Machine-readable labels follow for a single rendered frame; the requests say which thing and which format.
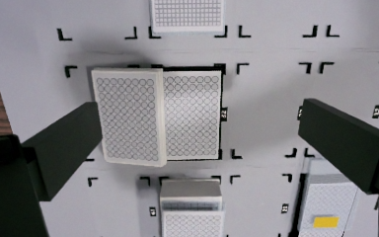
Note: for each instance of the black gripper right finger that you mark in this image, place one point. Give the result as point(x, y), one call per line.
point(348, 143)

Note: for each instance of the clear plastic plate lid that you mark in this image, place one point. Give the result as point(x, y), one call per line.
point(330, 199)

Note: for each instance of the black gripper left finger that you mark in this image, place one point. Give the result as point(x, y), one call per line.
point(36, 170)

